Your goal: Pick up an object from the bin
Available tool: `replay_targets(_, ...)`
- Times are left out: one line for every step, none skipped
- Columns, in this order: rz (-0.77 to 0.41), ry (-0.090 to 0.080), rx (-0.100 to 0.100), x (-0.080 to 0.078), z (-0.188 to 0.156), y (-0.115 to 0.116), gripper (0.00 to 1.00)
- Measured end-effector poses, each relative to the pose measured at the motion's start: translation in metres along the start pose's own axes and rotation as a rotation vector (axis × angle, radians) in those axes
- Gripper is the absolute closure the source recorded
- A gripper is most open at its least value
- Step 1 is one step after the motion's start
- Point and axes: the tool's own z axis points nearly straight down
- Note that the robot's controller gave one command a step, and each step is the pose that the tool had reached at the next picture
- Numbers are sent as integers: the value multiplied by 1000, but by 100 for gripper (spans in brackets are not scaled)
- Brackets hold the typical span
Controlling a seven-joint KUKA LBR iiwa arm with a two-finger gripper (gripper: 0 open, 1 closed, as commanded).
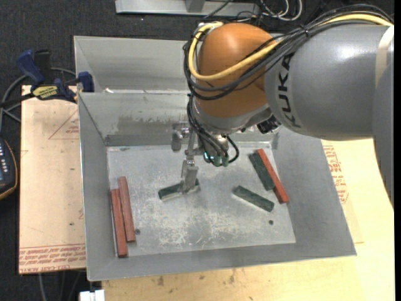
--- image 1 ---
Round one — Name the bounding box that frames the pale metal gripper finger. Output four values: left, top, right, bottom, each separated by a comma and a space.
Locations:
187, 165, 199, 193
180, 161, 189, 195

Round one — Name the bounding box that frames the dark green block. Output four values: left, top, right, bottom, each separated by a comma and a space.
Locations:
249, 153, 276, 192
157, 180, 201, 202
232, 185, 276, 213

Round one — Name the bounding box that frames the grey metal bin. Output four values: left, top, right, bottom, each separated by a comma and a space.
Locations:
73, 35, 358, 282

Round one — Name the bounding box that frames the red-brown flat block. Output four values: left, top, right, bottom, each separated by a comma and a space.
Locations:
109, 188, 129, 258
117, 176, 137, 243
256, 148, 290, 204

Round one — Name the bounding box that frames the brown cardboard board, red print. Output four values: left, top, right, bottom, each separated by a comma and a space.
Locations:
18, 85, 366, 275

